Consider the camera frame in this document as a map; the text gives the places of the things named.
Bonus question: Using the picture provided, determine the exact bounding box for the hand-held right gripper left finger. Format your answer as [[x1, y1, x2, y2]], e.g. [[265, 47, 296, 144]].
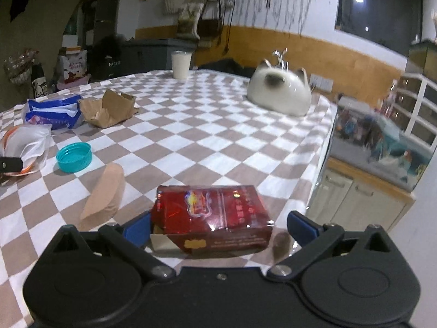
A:
[[43, 211, 177, 281]]

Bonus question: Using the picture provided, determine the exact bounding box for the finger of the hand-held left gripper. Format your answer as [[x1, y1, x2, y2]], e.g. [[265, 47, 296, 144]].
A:
[[0, 156, 24, 175]]

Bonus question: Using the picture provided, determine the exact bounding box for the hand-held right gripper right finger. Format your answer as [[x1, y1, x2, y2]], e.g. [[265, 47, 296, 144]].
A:
[[266, 211, 398, 279]]

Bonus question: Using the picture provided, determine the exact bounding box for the clear plastic bag orange print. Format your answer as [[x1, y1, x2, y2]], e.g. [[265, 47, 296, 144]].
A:
[[0, 124, 52, 178]]

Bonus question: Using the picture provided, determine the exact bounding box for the teal plastic bottle cap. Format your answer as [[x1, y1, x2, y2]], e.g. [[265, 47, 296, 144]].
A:
[[55, 142, 93, 174]]

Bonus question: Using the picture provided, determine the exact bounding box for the blue plastic wrapper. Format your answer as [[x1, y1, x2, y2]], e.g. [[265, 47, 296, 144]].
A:
[[22, 94, 84, 130]]

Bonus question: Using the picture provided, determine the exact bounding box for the red cigarette pack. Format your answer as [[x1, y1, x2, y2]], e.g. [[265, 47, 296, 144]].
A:
[[150, 184, 275, 255]]

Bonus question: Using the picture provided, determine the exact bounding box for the brown paper bag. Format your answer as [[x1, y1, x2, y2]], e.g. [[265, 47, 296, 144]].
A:
[[79, 88, 140, 129]]

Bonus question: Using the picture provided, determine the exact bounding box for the small brown round piece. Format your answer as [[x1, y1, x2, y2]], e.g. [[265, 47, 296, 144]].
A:
[[271, 232, 291, 260]]

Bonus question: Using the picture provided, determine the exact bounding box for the tan paper piece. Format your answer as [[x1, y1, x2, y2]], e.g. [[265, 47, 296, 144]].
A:
[[80, 163, 126, 232]]

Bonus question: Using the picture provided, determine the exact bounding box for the cream door cabinet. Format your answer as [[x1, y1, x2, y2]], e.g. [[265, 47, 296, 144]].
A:
[[307, 157, 417, 233]]

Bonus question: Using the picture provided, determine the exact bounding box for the black bottle white label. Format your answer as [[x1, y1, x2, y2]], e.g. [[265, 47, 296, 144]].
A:
[[31, 63, 47, 98]]

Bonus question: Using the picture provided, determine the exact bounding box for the wrapped bouquet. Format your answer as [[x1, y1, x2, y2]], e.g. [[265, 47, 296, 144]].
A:
[[3, 49, 39, 85]]

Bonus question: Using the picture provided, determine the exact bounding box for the brown white checkered tablecloth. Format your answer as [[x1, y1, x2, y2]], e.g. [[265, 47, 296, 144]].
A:
[[0, 69, 338, 328]]

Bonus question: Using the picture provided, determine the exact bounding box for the glass fish tank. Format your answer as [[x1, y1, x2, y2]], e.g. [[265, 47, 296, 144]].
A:
[[329, 96, 431, 192]]

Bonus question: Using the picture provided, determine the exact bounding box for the pink white carton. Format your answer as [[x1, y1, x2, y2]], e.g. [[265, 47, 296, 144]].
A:
[[56, 46, 91, 91]]

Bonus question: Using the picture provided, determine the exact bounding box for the black bag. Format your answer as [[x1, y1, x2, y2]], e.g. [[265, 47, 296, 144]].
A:
[[90, 34, 125, 80]]

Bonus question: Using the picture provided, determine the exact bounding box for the white cup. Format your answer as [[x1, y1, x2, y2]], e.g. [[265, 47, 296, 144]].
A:
[[171, 51, 192, 80]]

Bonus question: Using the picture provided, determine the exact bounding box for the silver metal ornament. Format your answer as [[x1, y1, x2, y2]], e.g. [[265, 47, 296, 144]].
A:
[[271, 48, 290, 69]]

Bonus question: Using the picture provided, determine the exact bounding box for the grey storage box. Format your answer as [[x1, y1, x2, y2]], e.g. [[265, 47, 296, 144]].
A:
[[121, 38, 199, 72]]

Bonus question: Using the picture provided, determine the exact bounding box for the black cylinder pipe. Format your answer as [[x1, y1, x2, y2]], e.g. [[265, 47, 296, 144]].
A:
[[94, 0, 119, 42]]

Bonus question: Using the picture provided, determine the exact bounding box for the black cloth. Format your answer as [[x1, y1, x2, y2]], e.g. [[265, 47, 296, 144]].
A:
[[197, 58, 254, 80]]

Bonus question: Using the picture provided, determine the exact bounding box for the dark window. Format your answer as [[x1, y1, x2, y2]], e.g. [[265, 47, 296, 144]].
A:
[[336, 0, 424, 57]]

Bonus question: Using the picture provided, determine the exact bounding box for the white wall socket strip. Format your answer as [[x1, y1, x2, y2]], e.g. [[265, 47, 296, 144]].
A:
[[309, 74, 334, 93]]

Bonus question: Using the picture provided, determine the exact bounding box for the white frame rack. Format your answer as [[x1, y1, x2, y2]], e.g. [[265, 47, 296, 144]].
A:
[[392, 72, 437, 151]]

